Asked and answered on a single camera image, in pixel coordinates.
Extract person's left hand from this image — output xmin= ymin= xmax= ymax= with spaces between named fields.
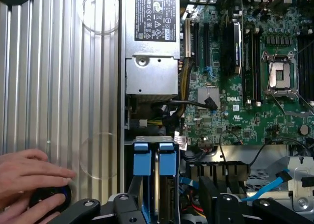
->
xmin=0 ymin=149 xmax=77 ymax=197

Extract person's right hand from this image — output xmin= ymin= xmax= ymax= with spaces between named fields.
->
xmin=0 ymin=193 xmax=67 ymax=224

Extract clear round plastic disc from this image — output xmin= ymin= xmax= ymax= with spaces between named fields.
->
xmin=79 ymin=133 xmax=118 ymax=180
xmin=80 ymin=0 xmax=121 ymax=35

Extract hard drive in blue caddy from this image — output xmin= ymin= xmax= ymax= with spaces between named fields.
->
xmin=124 ymin=135 xmax=181 ymax=224

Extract green Dell motherboard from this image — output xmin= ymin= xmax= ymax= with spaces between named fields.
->
xmin=180 ymin=0 xmax=314 ymax=147

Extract grey metal drive cage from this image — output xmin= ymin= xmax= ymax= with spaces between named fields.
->
xmin=287 ymin=156 xmax=314 ymax=212

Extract silver chipset heatsink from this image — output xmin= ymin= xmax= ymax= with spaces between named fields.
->
xmin=197 ymin=86 xmax=221 ymax=110

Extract metal socket cover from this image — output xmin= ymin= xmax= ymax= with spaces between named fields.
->
xmin=266 ymin=90 xmax=314 ymax=117

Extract silver power supply unit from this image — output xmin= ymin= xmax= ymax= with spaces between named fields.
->
xmin=125 ymin=0 xmax=181 ymax=96

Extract CPU socket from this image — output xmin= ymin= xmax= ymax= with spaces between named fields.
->
xmin=261 ymin=51 xmax=299 ymax=97

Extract black RAM slot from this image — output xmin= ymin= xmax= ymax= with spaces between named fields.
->
xmin=297 ymin=34 xmax=307 ymax=103
xmin=253 ymin=28 xmax=262 ymax=106
xmin=306 ymin=34 xmax=314 ymax=103

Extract thin metal locking lever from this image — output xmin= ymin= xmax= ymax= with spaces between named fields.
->
xmin=266 ymin=47 xmax=279 ymax=92

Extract black graphics card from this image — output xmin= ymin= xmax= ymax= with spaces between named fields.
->
xmin=222 ymin=20 xmax=244 ymax=78

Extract black expansion slot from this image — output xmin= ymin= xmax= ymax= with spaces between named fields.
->
xmin=193 ymin=21 xmax=201 ymax=68
xmin=203 ymin=21 xmax=211 ymax=68

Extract beige expansion slot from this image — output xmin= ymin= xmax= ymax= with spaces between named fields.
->
xmin=185 ymin=17 xmax=192 ymax=58

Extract thin looped black wire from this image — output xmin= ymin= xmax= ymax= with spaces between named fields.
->
xmin=219 ymin=129 xmax=244 ymax=162

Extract black motherboard wire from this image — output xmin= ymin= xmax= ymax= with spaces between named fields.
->
xmin=249 ymin=136 xmax=313 ymax=166

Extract white wire label tag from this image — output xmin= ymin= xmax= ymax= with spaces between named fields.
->
xmin=173 ymin=132 xmax=191 ymax=151

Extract white plug yellow wires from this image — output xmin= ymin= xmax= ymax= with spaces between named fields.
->
xmin=138 ymin=119 xmax=163 ymax=128

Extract black angled SATA wire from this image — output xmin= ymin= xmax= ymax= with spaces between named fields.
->
xmin=151 ymin=96 xmax=218 ymax=112

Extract yellow black braided cable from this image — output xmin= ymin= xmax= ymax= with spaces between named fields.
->
xmin=180 ymin=56 xmax=193 ymax=118

